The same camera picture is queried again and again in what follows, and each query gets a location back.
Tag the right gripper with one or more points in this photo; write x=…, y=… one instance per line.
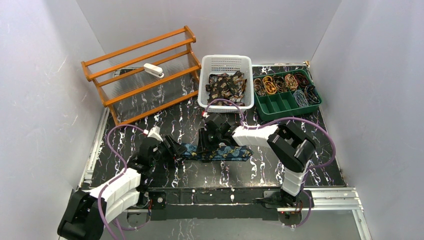
x=205, y=139

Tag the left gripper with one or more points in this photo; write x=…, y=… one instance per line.
x=170, y=146

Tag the blue floral tie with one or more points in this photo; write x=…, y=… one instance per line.
x=223, y=153

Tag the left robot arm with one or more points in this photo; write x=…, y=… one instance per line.
x=89, y=213

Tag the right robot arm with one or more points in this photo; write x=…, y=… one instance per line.
x=291, y=145

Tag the dark brown patterned tie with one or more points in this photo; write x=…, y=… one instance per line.
x=225, y=86

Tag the orange wooden rack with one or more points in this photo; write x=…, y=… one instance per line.
x=129, y=92

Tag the white stapler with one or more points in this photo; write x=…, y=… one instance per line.
x=154, y=70

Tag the rolled multicolour tie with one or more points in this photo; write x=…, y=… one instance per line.
x=259, y=87

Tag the white plastic basket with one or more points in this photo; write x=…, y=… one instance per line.
x=229, y=64

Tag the rolled yellow tie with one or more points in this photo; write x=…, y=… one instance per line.
x=269, y=85

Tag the green divided tray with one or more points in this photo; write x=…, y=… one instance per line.
x=275, y=106

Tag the rolled dark brown tie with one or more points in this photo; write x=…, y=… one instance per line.
x=280, y=84

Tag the rolled light blue tie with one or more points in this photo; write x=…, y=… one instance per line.
x=300, y=98

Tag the rolled orange brown tie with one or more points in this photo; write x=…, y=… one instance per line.
x=291, y=82

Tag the rolled dark red tie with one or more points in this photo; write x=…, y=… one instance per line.
x=302, y=80

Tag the rolled dark navy tie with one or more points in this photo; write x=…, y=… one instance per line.
x=311, y=95

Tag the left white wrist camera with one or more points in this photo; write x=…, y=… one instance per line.
x=154, y=132

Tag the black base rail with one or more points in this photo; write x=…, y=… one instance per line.
x=264, y=203

